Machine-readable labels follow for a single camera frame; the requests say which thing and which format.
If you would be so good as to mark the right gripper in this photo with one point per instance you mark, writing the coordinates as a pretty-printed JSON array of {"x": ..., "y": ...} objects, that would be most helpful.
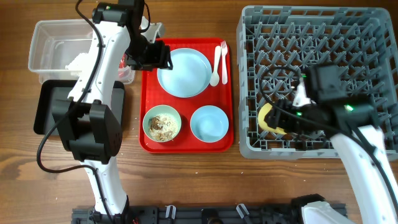
[{"x": 278, "y": 117}]

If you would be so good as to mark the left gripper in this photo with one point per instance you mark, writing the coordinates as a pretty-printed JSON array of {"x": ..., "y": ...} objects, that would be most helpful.
[{"x": 159, "y": 58}]

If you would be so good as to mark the red snack wrapper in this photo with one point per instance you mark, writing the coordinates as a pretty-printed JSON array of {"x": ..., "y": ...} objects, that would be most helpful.
[{"x": 122, "y": 66}]

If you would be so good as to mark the yellow plastic cup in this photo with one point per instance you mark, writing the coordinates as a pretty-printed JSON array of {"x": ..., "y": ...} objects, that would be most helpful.
[{"x": 262, "y": 123}]

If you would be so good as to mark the white napkin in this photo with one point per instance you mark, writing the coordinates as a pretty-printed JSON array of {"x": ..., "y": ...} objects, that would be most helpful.
[{"x": 77, "y": 64}]

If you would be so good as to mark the green bowl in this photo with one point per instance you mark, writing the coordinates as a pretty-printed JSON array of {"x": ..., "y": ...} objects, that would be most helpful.
[{"x": 160, "y": 109}]

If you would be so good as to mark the small light blue bowl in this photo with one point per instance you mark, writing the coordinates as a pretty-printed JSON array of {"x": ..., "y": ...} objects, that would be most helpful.
[{"x": 209, "y": 124}]

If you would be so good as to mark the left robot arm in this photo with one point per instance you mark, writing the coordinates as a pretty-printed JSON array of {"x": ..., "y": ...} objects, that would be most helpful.
[{"x": 85, "y": 122}]

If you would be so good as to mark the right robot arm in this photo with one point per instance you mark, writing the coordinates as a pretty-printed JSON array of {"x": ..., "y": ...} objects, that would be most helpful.
[{"x": 352, "y": 125}]

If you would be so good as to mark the grey dishwasher rack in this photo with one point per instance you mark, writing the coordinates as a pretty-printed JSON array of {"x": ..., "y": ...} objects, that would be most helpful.
[{"x": 274, "y": 41}]

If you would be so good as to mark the clear plastic waste bin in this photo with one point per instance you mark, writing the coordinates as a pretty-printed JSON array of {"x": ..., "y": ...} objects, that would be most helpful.
[{"x": 55, "y": 43}]

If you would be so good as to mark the red serving tray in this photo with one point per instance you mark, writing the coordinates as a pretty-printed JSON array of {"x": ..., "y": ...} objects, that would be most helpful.
[{"x": 152, "y": 94}]

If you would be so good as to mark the large light blue plate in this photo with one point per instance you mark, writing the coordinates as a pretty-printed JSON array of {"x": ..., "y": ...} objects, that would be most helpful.
[{"x": 190, "y": 75}]

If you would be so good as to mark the white plastic spoon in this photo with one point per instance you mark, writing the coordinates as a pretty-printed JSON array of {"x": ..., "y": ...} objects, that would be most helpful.
[{"x": 215, "y": 78}]

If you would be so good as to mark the white plastic fork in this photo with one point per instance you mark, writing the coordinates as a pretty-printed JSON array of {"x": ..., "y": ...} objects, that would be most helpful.
[{"x": 224, "y": 51}]

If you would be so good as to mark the black plastic tray bin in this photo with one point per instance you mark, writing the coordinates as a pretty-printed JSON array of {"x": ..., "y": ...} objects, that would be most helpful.
[{"x": 52, "y": 90}]

